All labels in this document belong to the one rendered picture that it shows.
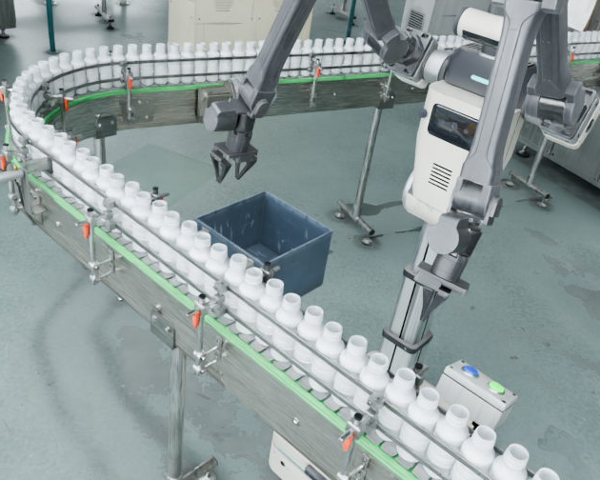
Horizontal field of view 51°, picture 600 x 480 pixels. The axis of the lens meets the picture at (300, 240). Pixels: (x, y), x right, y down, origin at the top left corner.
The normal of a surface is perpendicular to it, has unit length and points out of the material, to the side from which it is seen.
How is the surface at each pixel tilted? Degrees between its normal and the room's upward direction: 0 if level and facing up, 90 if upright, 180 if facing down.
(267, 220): 90
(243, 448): 0
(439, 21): 90
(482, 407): 70
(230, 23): 90
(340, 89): 90
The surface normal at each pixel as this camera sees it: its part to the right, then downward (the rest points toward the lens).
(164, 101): 0.48, 0.53
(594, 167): -0.86, 0.18
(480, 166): -0.59, 0.14
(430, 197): -0.67, 0.33
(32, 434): 0.13, -0.83
